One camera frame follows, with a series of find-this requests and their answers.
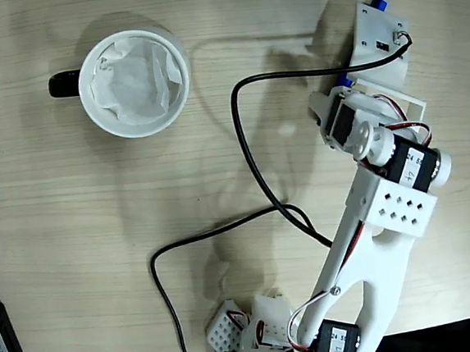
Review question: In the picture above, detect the crumpled white paper tissue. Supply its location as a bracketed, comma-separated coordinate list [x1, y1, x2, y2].
[85, 32, 188, 130]

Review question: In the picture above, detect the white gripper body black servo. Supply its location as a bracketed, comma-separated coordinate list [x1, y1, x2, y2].
[317, 81, 399, 173]

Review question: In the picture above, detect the white mug black handle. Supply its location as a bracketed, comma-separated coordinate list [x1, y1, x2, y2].
[43, 23, 195, 147]

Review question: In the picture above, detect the black camera cable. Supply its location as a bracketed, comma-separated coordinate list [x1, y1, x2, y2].
[131, 30, 440, 352]

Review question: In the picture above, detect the camera module on white mount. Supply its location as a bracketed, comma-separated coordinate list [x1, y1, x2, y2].
[345, 0, 416, 92]

